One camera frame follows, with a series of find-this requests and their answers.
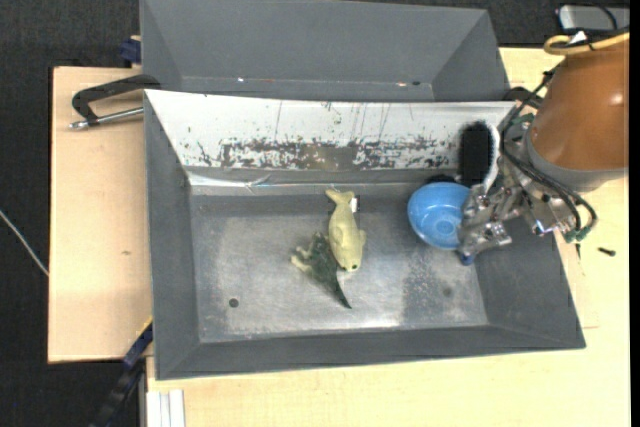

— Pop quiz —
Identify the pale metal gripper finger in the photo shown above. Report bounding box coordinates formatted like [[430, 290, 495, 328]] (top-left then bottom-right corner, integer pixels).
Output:
[[458, 193, 495, 239], [455, 223, 513, 266]]

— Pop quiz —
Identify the blue bowl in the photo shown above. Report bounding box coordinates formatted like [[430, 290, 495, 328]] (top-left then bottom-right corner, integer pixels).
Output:
[[406, 181, 474, 250]]

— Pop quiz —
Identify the yellow toy fish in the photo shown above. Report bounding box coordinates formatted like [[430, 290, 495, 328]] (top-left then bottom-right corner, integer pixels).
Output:
[[324, 187, 367, 273]]

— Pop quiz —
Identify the green toy dinosaur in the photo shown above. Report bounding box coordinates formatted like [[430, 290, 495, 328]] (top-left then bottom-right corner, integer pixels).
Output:
[[290, 232, 353, 310]]

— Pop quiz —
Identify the grey metal bin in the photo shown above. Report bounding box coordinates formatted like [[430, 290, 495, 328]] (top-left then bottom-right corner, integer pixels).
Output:
[[138, 0, 587, 381]]

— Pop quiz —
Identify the pale cardboard board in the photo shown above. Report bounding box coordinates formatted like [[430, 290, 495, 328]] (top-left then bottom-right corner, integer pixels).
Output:
[[47, 64, 154, 364]]

